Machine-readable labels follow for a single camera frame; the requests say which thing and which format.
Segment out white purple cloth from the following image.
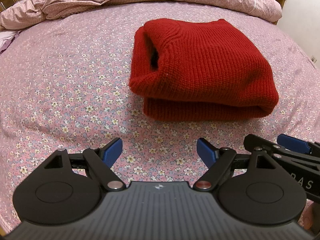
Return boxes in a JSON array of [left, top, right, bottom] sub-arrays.
[[0, 30, 23, 53]]

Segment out person's right hand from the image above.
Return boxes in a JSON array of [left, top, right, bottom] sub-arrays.
[[303, 201, 320, 238]]

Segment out red knit cardigan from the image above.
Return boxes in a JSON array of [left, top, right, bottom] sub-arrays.
[[128, 18, 279, 122]]

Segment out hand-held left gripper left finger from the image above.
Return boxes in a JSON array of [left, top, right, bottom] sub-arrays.
[[42, 137, 126, 191]]

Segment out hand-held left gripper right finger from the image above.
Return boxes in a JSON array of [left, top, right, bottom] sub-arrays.
[[193, 137, 273, 191]]

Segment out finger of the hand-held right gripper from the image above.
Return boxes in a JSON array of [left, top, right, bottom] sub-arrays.
[[277, 133, 320, 157], [243, 134, 320, 171]]

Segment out pink floral bed sheet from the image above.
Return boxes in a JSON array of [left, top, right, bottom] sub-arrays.
[[0, 0, 320, 230]]

